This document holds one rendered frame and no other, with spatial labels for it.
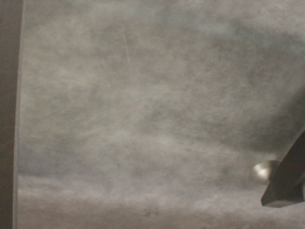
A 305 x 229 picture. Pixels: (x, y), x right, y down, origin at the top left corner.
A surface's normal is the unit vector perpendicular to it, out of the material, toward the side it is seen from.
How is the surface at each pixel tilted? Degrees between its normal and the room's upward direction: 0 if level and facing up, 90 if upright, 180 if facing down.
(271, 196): 90
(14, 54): 90
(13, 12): 90
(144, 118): 0
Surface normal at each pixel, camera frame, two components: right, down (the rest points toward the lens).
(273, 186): -0.97, -0.07
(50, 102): 0.11, 0.70
